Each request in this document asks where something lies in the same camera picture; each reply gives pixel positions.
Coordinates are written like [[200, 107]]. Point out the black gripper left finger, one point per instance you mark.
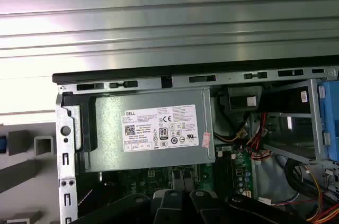
[[169, 208]]

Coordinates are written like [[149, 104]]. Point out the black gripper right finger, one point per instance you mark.
[[206, 208]]

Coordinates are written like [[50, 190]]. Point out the grey parts rack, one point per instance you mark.
[[18, 143]]

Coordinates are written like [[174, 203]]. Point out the green motherboard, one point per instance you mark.
[[148, 179]]

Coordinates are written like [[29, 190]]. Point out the grey power supply unit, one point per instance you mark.
[[106, 128]]

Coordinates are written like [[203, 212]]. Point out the black open PC case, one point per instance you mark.
[[106, 77]]

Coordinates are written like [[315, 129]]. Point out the metal optical drive cage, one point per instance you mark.
[[314, 118]]

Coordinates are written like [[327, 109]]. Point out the black RAM slot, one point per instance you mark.
[[217, 173], [222, 173], [230, 173], [226, 173]]

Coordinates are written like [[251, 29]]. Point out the blue plastic drive bracket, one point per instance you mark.
[[329, 128]]

